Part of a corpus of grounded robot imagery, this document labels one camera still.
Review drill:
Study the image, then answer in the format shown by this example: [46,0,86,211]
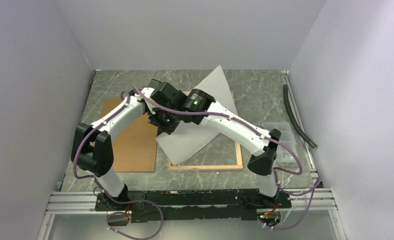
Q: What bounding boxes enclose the black corrugated hose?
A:
[283,83,318,149]

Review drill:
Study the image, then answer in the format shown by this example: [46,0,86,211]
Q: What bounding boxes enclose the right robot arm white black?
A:
[142,87,281,208]

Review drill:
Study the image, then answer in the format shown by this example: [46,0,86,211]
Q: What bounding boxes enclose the glossy photo print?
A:
[155,64,239,167]

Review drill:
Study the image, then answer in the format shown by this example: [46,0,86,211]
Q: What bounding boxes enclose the wooden picture frame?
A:
[167,91,244,171]

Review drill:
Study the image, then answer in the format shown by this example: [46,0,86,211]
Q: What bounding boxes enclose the clear plastic parts box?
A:
[262,122,298,164]

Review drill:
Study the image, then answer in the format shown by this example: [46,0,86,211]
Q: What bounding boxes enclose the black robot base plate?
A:
[94,188,292,223]

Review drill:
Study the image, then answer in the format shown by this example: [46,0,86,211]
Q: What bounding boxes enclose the brown backing board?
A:
[90,96,157,173]

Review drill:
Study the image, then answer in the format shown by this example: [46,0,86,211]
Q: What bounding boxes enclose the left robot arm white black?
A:
[71,79,187,210]

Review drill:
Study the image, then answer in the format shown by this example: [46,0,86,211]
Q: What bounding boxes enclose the aluminium rail frame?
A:
[36,70,347,240]

